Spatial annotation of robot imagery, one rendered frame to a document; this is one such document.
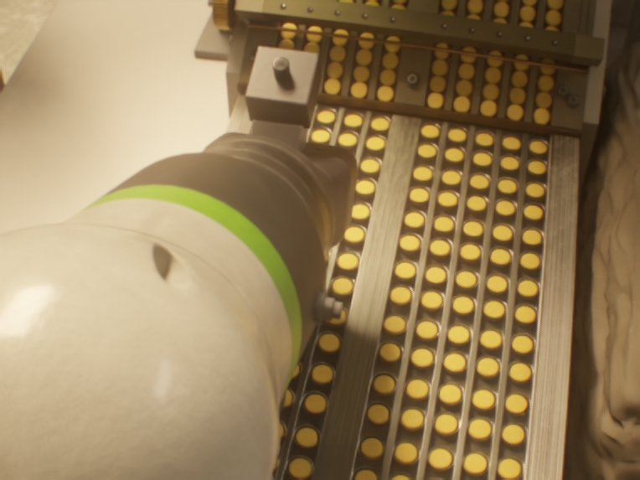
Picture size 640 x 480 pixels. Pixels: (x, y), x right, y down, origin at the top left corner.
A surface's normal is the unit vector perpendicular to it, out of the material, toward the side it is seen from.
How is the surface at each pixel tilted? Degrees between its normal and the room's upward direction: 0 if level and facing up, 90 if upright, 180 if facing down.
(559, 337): 0
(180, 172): 32
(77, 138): 0
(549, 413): 0
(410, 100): 38
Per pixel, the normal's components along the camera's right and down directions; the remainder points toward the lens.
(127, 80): 0.01, -0.65
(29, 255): -0.02, -0.84
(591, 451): -0.75, -0.38
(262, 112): -0.18, 0.89
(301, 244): 0.88, -0.41
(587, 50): -0.10, -0.06
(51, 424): 0.21, -0.22
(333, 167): 0.58, -0.62
